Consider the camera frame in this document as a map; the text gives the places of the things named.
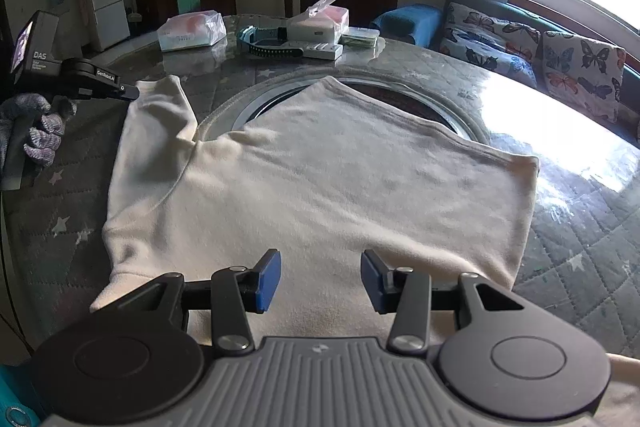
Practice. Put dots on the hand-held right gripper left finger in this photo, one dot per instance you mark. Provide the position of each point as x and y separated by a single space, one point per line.
267 282

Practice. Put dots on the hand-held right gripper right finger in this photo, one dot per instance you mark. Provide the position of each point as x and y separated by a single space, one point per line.
374 282

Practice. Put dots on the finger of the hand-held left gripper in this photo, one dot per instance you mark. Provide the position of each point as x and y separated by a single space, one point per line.
127 92

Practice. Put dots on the cream sweater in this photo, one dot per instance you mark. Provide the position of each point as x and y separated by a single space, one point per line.
320 177

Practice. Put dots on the person's left hand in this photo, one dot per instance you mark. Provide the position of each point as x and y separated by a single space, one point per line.
45 127

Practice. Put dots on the white refrigerator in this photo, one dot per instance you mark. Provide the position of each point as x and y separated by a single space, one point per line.
106 2

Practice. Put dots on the clear plastic bag of packs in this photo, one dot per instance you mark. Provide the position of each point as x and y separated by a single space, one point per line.
192 32

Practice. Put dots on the teal board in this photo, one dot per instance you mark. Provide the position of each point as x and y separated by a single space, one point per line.
188 0

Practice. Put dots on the round black induction cooktop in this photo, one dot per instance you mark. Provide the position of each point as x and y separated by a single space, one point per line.
400 94

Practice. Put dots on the white box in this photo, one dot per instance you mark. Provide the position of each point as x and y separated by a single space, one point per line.
310 31

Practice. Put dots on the white power strip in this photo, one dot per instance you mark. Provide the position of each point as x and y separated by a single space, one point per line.
324 51

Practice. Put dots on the pink tissue pack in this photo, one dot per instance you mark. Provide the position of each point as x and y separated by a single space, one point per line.
327 9

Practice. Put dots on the green packet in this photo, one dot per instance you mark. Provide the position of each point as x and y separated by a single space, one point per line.
360 37

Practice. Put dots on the butterfly print cushion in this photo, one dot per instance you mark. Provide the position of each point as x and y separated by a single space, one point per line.
492 23
485 54
582 72

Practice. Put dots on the blue sofa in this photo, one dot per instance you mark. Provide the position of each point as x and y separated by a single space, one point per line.
407 22

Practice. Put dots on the teal object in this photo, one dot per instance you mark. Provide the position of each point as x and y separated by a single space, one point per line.
17 399

